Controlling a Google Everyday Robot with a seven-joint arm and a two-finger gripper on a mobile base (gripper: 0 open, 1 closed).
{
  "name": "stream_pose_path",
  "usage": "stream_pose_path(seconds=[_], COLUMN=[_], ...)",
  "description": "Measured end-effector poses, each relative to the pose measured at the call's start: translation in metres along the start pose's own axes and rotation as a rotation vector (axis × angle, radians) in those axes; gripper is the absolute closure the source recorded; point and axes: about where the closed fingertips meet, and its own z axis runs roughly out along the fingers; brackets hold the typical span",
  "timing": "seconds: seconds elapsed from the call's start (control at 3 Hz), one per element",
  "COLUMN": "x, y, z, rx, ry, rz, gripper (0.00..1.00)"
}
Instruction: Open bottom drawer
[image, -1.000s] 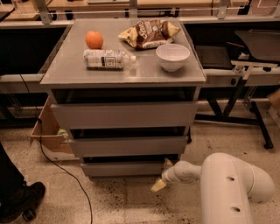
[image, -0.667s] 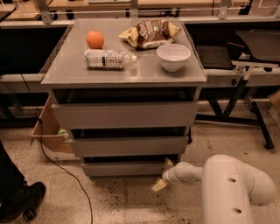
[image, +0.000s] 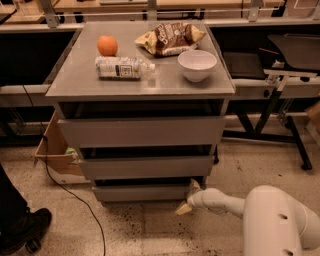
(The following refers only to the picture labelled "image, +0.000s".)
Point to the grey bottom drawer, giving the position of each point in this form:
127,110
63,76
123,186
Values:
141,193

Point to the dark trouser leg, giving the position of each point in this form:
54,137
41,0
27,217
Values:
12,204

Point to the white bowl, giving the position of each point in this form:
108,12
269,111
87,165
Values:
196,65

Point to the brown yellow chip bag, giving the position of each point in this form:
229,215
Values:
169,39

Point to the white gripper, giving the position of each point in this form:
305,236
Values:
196,200

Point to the orange fruit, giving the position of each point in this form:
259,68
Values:
107,46

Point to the grey drawer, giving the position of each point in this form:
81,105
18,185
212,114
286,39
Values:
146,167
141,193
89,133

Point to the grey drawer cabinet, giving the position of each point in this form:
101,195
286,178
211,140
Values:
78,93

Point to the cardboard box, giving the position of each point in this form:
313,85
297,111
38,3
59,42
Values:
62,161

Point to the black shoe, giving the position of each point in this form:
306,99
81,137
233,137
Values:
27,232

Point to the black frame side table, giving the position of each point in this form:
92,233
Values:
269,80

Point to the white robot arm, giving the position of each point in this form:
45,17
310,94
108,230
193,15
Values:
274,223

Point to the clear plastic water bottle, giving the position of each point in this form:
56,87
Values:
123,67

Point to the grey middle drawer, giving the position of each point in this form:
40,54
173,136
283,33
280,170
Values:
146,167

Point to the grey top drawer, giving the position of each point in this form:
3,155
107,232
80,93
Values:
89,133

